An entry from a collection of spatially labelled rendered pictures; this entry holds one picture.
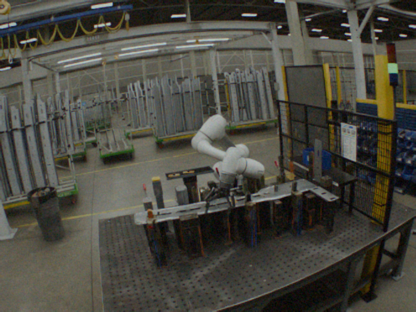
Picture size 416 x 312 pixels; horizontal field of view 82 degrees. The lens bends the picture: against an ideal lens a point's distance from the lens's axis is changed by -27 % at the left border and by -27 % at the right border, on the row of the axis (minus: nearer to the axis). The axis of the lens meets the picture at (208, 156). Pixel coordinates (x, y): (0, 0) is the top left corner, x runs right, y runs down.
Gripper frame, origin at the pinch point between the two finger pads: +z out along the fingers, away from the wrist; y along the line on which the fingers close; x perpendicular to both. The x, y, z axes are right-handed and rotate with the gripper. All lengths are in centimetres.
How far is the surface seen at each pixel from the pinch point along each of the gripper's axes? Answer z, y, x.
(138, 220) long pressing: 21, 43, -24
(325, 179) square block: -41, -82, -7
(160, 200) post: 8, 26, -59
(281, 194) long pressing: -21, -50, -16
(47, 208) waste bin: 88, 154, -222
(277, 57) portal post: -397, -272, -591
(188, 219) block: 8.3, 14.4, -6.8
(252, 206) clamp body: -9.2, -23.5, -4.0
